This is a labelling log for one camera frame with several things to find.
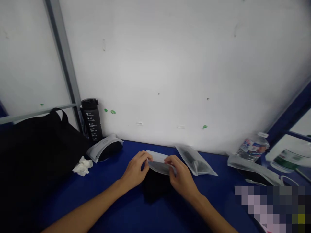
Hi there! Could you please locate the person's left hand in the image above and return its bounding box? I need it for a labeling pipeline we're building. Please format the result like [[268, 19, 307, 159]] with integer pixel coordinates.
[[120, 150, 154, 190]]

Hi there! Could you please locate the person's right hand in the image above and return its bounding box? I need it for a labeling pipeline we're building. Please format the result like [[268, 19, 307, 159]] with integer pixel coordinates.
[[164, 155, 202, 200]]

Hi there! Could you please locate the black cloth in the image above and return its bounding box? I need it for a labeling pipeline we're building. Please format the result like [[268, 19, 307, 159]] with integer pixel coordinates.
[[142, 168, 182, 205]]

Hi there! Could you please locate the frosted zip bag with black item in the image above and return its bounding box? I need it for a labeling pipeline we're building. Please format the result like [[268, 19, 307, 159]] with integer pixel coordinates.
[[175, 143, 218, 177], [227, 154, 282, 186], [86, 134, 124, 163]]

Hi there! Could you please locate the crumpled white tissue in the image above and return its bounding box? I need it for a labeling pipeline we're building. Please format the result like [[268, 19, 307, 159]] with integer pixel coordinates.
[[72, 156, 94, 177]]

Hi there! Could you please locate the black water bottle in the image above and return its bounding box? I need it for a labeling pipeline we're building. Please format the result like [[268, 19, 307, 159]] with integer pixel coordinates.
[[80, 98, 104, 143]]

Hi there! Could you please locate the clear plastic water bottle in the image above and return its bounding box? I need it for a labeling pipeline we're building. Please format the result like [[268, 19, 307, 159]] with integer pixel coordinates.
[[236, 132, 271, 163]]

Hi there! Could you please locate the black tote bag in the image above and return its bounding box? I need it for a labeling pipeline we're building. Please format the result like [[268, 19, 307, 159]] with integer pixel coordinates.
[[0, 107, 92, 233]]

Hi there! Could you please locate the large green label water jug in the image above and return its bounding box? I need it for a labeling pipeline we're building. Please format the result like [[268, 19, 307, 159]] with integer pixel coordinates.
[[264, 141, 311, 174]]

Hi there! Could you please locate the grey metal frame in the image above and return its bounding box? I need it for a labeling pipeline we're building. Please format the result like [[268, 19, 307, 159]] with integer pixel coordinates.
[[0, 0, 82, 133]]

